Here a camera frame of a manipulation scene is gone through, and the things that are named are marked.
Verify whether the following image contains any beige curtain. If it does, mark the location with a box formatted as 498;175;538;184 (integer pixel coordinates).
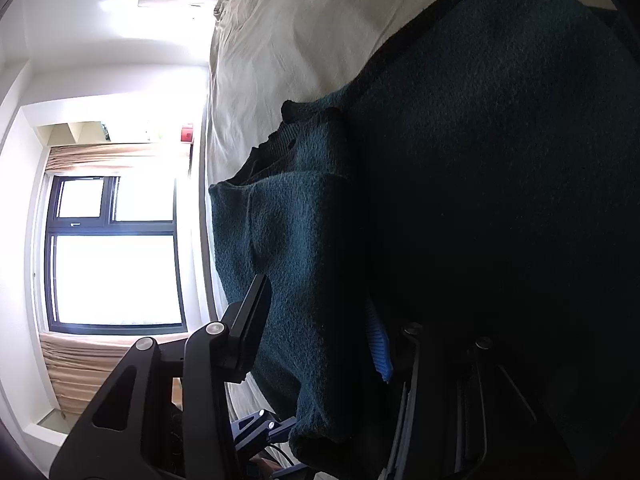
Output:
45;142;193;178
39;332;188;416

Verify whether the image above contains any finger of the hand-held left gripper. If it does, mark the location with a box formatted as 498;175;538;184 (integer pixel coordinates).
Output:
232;409;298;456

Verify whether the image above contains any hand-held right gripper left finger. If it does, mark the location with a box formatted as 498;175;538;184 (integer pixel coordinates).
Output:
50;272;273;480

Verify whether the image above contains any dark green sweater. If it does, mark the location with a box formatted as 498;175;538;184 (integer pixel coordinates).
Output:
207;0;640;480

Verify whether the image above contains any black framed window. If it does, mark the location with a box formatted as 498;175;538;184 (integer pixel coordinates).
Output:
42;175;188;336

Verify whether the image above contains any bed with beige sheet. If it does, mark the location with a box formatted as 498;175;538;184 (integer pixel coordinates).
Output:
202;0;616;480

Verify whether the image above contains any white wall shelf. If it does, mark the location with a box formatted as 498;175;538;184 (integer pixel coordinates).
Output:
35;120;193;148

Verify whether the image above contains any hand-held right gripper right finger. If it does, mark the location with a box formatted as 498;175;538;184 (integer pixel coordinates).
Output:
365;305;581;480

